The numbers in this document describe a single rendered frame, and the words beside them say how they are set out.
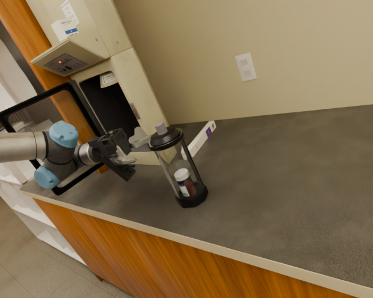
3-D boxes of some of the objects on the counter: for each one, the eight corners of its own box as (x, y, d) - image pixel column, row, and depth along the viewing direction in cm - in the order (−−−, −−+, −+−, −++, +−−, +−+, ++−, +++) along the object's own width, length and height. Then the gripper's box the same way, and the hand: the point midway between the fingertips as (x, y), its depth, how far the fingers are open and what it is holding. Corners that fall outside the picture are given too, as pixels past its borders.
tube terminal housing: (151, 138, 145) (77, -10, 113) (195, 135, 124) (121, -47, 92) (119, 163, 129) (25, 0, 97) (164, 165, 108) (62, -42, 76)
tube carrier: (211, 182, 83) (187, 124, 74) (203, 205, 74) (174, 143, 65) (182, 185, 87) (156, 131, 79) (171, 207, 79) (141, 149, 70)
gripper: (69, 155, 76) (120, 144, 66) (106, 125, 91) (152, 113, 81) (84, 178, 79) (135, 171, 70) (118, 146, 94) (163, 136, 85)
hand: (148, 148), depth 77 cm, fingers open, 14 cm apart
